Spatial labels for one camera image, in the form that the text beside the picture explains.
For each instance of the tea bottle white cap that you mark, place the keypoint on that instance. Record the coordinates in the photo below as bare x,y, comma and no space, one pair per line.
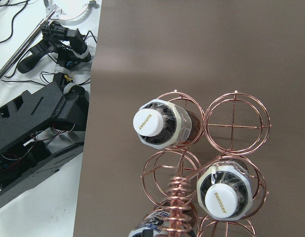
155,223
224,190
161,124

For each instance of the copper wire bottle basket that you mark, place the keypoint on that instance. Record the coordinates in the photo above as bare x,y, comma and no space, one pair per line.
232,127

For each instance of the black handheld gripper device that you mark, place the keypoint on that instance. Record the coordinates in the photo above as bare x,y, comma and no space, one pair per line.
61,40

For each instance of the black machine frame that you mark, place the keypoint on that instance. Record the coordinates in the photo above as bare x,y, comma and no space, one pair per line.
25,160

